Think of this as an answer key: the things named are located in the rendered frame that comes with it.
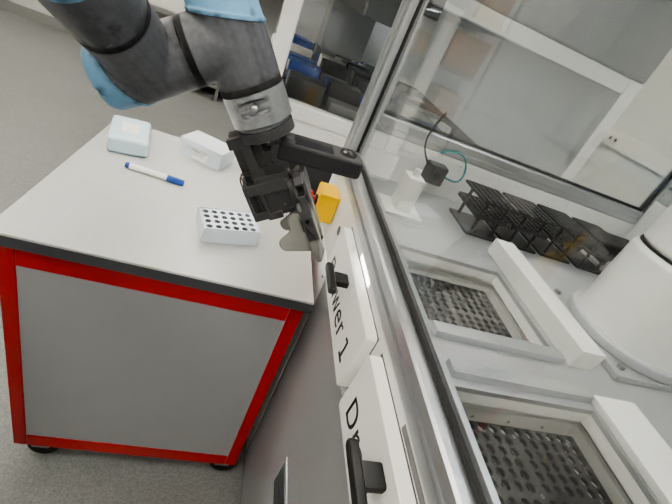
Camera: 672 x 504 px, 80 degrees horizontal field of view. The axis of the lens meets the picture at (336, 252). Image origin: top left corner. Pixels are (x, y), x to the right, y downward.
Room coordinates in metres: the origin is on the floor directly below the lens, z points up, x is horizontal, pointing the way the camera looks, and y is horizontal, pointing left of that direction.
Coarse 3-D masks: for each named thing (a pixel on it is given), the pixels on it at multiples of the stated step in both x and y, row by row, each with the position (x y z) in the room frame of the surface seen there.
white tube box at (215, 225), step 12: (204, 216) 0.71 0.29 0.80; (216, 216) 0.74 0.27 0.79; (228, 216) 0.76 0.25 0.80; (240, 216) 0.78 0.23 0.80; (252, 216) 0.80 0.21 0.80; (204, 228) 0.67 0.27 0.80; (216, 228) 0.69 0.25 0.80; (228, 228) 0.72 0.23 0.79; (240, 228) 0.73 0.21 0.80; (252, 228) 0.75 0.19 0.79; (204, 240) 0.68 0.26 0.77; (216, 240) 0.69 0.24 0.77; (228, 240) 0.71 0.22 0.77; (240, 240) 0.72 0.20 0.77; (252, 240) 0.74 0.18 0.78
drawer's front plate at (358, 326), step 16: (352, 240) 0.65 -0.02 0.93; (336, 256) 0.65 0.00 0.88; (352, 256) 0.59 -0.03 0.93; (352, 272) 0.55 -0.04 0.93; (352, 288) 0.52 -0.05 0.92; (336, 304) 0.55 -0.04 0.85; (352, 304) 0.50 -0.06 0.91; (368, 304) 0.48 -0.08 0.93; (336, 320) 0.52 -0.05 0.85; (352, 320) 0.47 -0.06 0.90; (368, 320) 0.45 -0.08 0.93; (336, 336) 0.49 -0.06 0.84; (352, 336) 0.45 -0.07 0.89; (368, 336) 0.42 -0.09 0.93; (336, 352) 0.47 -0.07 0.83; (352, 352) 0.43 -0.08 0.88; (368, 352) 0.42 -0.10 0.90; (336, 368) 0.44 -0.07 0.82; (352, 368) 0.42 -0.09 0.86
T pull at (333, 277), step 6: (330, 264) 0.57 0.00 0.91; (330, 270) 0.55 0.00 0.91; (330, 276) 0.53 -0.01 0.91; (336, 276) 0.54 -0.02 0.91; (342, 276) 0.55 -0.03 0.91; (330, 282) 0.52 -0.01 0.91; (336, 282) 0.53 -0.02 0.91; (342, 282) 0.53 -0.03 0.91; (348, 282) 0.54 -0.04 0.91; (330, 288) 0.51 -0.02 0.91; (336, 288) 0.51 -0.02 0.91
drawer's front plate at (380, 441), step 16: (368, 368) 0.37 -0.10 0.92; (384, 368) 0.38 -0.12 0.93; (352, 384) 0.38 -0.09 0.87; (368, 384) 0.36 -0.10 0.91; (384, 384) 0.35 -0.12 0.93; (352, 400) 0.37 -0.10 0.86; (368, 400) 0.34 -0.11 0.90; (384, 400) 0.33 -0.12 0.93; (352, 416) 0.35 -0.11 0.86; (368, 416) 0.32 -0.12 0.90; (384, 416) 0.30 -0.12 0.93; (352, 432) 0.33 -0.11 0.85; (368, 432) 0.31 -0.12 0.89; (384, 432) 0.29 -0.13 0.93; (368, 448) 0.29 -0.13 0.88; (384, 448) 0.27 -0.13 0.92; (400, 448) 0.28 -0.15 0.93; (384, 464) 0.26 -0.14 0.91; (400, 464) 0.26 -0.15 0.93; (400, 480) 0.24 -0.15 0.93; (368, 496) 0.25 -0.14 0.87; (384, 496) 0.24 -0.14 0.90; (400, 496) 0.23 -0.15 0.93
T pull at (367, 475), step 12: (348, 444) 0.27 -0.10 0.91; (348, 456) 0.26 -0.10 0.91; (360, 456) 0.26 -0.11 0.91; (348, 468) 0.25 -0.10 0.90; (360, 468) 0.25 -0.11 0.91; (372, 468) 0.25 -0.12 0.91; (360, 480) 0.24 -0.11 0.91; (372, 480) 0.24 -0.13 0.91; (384, 480) 0.25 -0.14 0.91; (360, 492) 0.22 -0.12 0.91; (372, 492) 0.24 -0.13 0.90
